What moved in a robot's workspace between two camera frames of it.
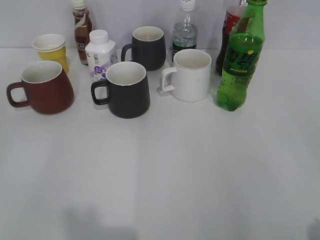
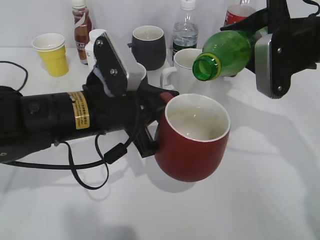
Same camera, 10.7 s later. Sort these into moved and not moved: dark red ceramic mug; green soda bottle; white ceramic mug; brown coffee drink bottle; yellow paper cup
Moved: dark red ceramic mug; green soda bottle
Not moved: brown coffee drink bottle; yellow paper cup; white ceramic mug
